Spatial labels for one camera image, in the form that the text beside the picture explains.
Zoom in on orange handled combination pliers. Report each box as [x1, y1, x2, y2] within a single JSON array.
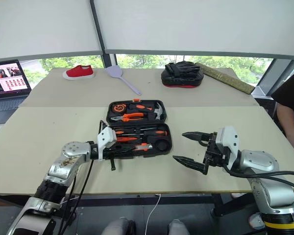
[[110, 112, 146, 123]]

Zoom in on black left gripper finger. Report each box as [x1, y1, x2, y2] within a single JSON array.
[[117, 145, 138, 153], [117, 151, 136, 159]]

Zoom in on orange and black tape measure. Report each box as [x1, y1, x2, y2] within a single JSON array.
[[112, 103, 127, 114]]

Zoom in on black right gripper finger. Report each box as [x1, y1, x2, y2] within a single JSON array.
[[172, 154, 210, 176], [182, 131, 213, 148]]

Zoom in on orange handled precision screwdriver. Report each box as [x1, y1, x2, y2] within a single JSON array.
[[114, 127, 144, 136]]

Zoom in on orange utility knife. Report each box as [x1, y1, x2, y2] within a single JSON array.
[[116, 137, 140, 143]]

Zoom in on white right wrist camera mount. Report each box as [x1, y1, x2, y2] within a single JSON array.
[[215, 125, 242, 171]]

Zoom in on black and orange screwdriver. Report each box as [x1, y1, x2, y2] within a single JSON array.
[[131, 129, 168, 138]]

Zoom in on grey rounded shape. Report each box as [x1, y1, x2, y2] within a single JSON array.
[[101, 218, 137, 235], [167, 219, 191, 235]]

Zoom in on red slip-on shoe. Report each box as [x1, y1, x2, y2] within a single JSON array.
[[62, 64, 96, 80]]

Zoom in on black tool case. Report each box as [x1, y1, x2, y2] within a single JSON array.
[[105, 98, 173, 159]]

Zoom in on rolled olive green mat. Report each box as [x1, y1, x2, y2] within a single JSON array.
[[195, 62, 256, 94]]

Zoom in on thin white cable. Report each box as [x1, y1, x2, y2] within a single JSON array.
[[146, 193, 162, 226]]

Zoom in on black table frame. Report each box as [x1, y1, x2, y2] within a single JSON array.
[[61, 192, 257, 217]]

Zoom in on white roller blind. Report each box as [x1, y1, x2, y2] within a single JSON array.
[[92, 0, 294, 60], [0, 0, 105, 61]]

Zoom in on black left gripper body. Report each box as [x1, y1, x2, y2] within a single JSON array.
[[103, 142, 121, 171]]

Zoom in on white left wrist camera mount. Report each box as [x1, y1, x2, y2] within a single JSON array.
[[97, 126, 118, 161]]

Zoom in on white sneaker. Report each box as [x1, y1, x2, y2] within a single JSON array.
[[248, 212, 267, 230]]

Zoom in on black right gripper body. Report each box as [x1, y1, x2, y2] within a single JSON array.
[[202, 132, 230, 172]]

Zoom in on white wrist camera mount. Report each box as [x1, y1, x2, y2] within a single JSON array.
[[215, 125, 242, 171], [97, 126, 118, 161]]

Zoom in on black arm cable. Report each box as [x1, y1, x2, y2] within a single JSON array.
[[57, 159, 95, 235], [221, 163, 294, 212]]

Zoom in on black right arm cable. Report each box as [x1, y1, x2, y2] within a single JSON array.
[[221, 163, 294, 212]]

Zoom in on black and red boxing pad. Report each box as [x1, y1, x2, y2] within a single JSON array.
[[160, 62, 205, 89]]

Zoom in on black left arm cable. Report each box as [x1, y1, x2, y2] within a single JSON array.
[[57, 159, 95, 235]]

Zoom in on open grey laptop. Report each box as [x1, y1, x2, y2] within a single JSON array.
[[0, 59, 32, 126]]

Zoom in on dark grey window mullion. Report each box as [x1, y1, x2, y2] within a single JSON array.
[[89, 0, 117, 70]]

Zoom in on grey plastic spatula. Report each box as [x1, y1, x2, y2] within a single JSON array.
[[105, 64, 143, 96]]

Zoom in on orange and silver hand tool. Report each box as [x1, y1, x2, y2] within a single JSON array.
[[134, 143, 154, 151]]

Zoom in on person in black shirt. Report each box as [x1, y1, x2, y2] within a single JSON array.
[[270, 65, 294, 116]]

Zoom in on silver claw hammer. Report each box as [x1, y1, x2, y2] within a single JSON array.
[[127, 102, 165, 121]]

